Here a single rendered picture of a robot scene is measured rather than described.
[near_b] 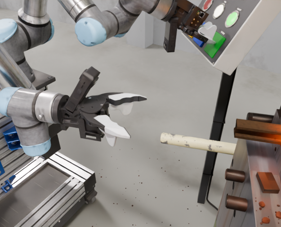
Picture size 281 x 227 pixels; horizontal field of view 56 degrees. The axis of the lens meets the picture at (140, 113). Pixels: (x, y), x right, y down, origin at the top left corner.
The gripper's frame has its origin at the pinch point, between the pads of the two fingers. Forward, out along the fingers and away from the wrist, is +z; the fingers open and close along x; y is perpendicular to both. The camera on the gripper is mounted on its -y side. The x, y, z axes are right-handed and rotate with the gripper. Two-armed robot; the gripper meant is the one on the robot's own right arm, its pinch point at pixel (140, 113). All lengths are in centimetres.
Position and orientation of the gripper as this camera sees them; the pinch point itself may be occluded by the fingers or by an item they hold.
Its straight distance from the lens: 59.2
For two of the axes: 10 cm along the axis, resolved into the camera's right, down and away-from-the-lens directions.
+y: 0.0, 8.1, 5.8
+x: -2.4, 5.6, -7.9
